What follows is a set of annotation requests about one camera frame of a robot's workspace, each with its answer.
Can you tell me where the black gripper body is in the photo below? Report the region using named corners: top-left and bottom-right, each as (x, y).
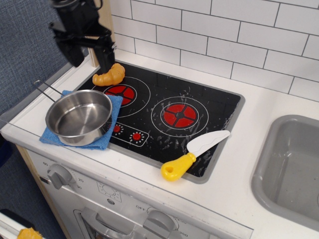
top-left (49, 0), bottom-right (114, 50)

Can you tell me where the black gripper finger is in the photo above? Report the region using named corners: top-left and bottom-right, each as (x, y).
top-left (56, 40), bottom-right (84, 67)
top-left (94, 46), bottom-right (115, 74)

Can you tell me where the orange toy croissant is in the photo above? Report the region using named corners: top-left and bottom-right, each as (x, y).
top-left (92, 63), bottom-right (125, 87)

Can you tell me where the stainless steel pot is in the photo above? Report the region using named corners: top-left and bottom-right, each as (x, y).
top-left (33, 80), bottom-right (114, 146)

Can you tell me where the black toy stovetop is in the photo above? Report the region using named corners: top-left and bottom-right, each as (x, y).
top-left (74, 58), bottom-right (246, 185)

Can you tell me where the blue cloth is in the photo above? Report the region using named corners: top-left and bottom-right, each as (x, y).
top-left (40, 90), bottom-right (123, 150)

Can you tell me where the grey left oven knob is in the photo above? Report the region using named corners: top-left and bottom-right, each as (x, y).
top-left (47, 164), bottom-right (72, 189)

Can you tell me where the grey oven knob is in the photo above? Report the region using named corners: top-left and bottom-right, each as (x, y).
top-left (143, 210), bottom-right (175, 239)
top-left (47, 164), bottom-right (72, 189)

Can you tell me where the white toy oven front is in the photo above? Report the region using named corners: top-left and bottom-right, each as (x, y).
top-left (28, 151), bottom-right (253, 239)

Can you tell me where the grey right oven knob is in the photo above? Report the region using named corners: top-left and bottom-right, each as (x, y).
top-left (143, 210), bottom-right (175, 239)

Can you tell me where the yellow object bottom left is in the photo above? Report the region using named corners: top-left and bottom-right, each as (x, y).
top-left (17, 228), bottom-right (43, 239)

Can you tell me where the grey sink basin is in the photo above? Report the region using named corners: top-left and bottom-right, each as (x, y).
top-left (251, 115), bottom-right (319, 231)

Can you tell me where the yellow handled toy knife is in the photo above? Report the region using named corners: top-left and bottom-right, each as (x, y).
top-left (160, 130), bottom-right (230, 182)

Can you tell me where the silver oven door handle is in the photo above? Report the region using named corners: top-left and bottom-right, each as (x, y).
top-left (81, 207), bottom-right (140, 239)

